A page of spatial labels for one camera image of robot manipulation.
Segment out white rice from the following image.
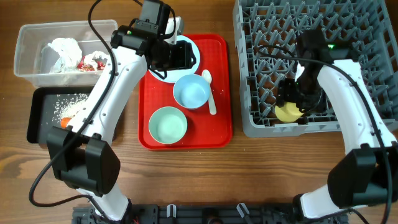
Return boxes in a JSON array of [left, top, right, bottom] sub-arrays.
[[52, 93, 89, 121]]

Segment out red snack wrapper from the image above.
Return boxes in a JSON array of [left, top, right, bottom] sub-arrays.
[[77, 55, 105, 72]]

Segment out clear plastic waste bin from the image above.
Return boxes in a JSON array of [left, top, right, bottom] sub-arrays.
[[14, 21, 106, 88]]

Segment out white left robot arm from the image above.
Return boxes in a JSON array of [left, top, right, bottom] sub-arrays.
[[45, 1, 195, 223]]

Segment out white plastic spoon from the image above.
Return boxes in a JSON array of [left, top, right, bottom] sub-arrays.
[[201, 70, 217, 115]]

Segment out light blue plate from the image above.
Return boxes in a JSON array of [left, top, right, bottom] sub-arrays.
[[149, 34, 201, 83]]

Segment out mint green bowl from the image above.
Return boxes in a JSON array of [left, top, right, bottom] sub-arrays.
[[148, 106, 188, 144]]

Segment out light blue bowl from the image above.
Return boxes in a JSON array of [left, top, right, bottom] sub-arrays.
[[173, 74, 210, 110]]

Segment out large white napkin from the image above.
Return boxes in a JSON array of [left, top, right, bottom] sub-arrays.
[[47, 38, 83, 73]]

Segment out orange carrot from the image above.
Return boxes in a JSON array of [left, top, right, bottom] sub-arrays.
[[60, 117, 72, 129]]

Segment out black waste tray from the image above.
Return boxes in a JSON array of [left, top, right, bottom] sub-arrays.
[[27, 86, 93, 145]]

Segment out red plastic tray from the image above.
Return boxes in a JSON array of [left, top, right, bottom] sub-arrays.
[[138, 34, 233, 151]]

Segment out small twisted white napkin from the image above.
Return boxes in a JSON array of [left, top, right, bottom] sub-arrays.
[[83, 51, 109, 70]]

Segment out yellow plastic cup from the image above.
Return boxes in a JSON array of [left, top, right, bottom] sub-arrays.
[[275, 102, 303, 123]]

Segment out grey dishwasher rack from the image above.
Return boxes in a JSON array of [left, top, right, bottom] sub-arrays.
[[233, 0, 397, 138]]

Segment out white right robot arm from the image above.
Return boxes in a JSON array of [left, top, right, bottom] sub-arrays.
[[275, 30, 397, 223]]

